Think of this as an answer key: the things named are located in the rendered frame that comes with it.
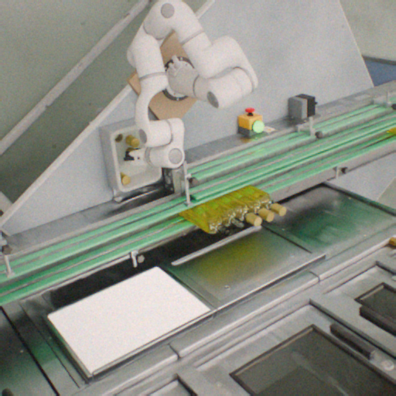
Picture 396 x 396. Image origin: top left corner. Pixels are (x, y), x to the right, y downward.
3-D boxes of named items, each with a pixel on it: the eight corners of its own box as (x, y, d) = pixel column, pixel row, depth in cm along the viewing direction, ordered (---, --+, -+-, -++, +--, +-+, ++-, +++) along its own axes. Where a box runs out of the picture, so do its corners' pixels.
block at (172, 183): (163, 189, 204) (173, 195, 199) (160, 165, 200) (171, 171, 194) (171, 186, 206) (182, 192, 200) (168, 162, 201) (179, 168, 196)
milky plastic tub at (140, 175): (108, 186, 197) (120, 194, 190) (98, 127, 187) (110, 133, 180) (150, 172, 205) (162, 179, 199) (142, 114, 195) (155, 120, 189)
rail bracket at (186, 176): (174, 199, 200) (193, 211, 190) (169, 156, 192) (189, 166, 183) (181, 196, 201) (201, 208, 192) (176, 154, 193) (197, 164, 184)
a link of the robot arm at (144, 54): (192, 66, 169) (179, 77, 183) (175, -3, 168) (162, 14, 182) (141, 75, 164) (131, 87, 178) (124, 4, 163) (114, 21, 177)
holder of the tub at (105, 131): (110, 199, 200) (121, 206, 194) (98, 127, 187) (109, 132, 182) (151, 184, 208) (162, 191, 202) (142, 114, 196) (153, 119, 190)
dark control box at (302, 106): (288, 115, 238) (302, 119, 232) (288, 97, 234) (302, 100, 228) (302, 110, 242) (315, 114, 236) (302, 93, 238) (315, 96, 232)
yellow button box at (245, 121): (237, 131, 224) (249, 136, 219) (237, 114, 221) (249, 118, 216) (250, 127, 228) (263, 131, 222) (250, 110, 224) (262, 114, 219)
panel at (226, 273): (42, 322, 173) (89, 386, 148) (40, 315, 172) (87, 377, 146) (261, 224, 217) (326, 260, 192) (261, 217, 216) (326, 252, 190)
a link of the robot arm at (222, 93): (186, 81, 180) (216, 90, 169) (216, 63, 185) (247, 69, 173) (196, 107, 186) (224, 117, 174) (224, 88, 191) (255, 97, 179)
